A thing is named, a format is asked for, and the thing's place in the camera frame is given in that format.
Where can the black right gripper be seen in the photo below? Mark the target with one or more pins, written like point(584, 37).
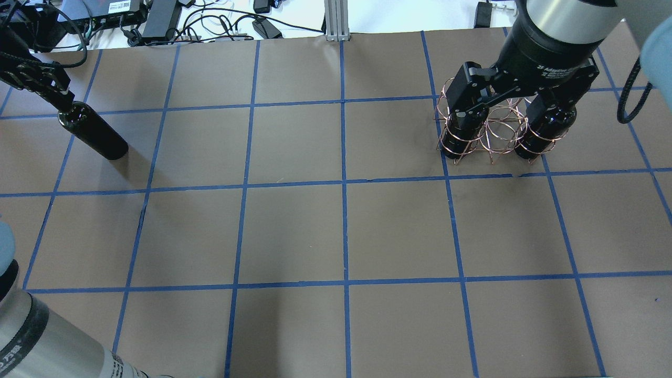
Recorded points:
point(543, 51)

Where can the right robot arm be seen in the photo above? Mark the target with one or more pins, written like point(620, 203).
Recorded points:
point(583, 22)

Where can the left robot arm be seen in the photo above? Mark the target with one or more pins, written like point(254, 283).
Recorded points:
point(36, 341)

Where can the copper wire wine basket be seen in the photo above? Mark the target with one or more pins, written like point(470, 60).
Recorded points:
point(500, 134)

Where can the dark bottle in basket outer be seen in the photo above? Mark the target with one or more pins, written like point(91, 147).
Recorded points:
point(546, 128)

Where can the black flat power brick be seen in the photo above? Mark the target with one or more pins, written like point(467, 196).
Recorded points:
point(161, 23)

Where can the dark bottle in basket inner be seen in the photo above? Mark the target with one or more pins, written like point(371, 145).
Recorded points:
point(460, 133)

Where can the small black adapter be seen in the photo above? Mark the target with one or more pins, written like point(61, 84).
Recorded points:
point(483, 15)

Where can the dark green wine bottle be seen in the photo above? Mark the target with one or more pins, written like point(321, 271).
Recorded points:
point(88, 126)

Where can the dark bottle in basket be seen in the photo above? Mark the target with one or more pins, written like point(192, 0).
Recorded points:
point(546, 128)
point(460, 133)

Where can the black network switch box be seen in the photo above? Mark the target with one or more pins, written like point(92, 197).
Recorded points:
point(82, 16)

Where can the aluminium frame post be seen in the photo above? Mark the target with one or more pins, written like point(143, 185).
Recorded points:
point(336, 20)

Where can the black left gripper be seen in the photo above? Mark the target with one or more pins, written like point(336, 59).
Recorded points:
point(46, 80)

